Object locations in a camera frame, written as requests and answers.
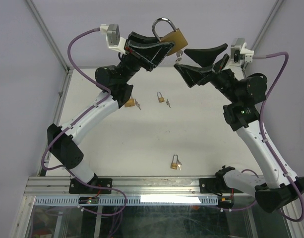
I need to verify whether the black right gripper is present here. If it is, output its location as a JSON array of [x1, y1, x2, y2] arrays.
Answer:
[[174, 44, 241, 104]]

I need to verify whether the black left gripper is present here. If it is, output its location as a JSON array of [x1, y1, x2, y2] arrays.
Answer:
[[118, 33, 177, 85]]

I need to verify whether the left aluminium frame post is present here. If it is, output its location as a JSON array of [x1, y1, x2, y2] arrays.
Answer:
[[24, 0, 70, 73]]

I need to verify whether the medium brass padlock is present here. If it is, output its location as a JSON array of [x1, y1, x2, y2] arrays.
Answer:
[[124, 98, 135, 108]]

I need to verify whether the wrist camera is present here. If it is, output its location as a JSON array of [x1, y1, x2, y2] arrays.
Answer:
[[100, 24, 126, 54], [225, 38, 254, 69]]

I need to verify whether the right aluminium frame post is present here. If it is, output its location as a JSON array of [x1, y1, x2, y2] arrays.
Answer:
[[251, 0, 286, 51]]

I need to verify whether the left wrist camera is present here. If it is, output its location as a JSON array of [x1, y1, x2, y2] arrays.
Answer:
[[100, 24, 126, 54]]

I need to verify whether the aluminium frame post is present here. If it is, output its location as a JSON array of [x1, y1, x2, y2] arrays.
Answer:
[[24, 0, 70, 73], [251, 0, 286, 51]]

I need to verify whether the aluminium front rail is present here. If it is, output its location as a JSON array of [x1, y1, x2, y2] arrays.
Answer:
[[22, 175, 266, 196]]

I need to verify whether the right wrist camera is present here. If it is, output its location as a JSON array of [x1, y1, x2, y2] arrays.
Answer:
[[225, 38, 254, 69]]

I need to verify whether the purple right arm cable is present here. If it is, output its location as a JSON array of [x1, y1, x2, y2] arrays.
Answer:
[[213, 51, 304, 223]]

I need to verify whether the grey slotted cable duct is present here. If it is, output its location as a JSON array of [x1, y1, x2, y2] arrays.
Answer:
[[35, 195, 218, 206]]

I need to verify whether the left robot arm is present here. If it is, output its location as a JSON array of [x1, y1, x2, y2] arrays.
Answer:
[[46, 30, 176, 193]]

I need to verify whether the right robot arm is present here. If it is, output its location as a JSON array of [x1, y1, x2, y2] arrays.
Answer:
[[174, 42, 304, 213]]

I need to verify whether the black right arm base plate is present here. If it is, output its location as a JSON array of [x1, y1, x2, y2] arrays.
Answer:
[[199, 177, 243, 196]]

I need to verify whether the small brass padlock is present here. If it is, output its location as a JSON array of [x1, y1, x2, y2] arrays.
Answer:
[[157, 92, 165, 103]]

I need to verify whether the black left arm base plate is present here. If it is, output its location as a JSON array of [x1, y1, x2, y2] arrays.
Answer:
[[69, 177, 113, 194]]

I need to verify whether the brass padlock with keys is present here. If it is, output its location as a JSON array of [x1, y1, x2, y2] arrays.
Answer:
[[170, 154, 178, 170]]

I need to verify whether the large brass padlock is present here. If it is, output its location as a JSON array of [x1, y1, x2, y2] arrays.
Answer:
[[152, 17, 188, 56]]

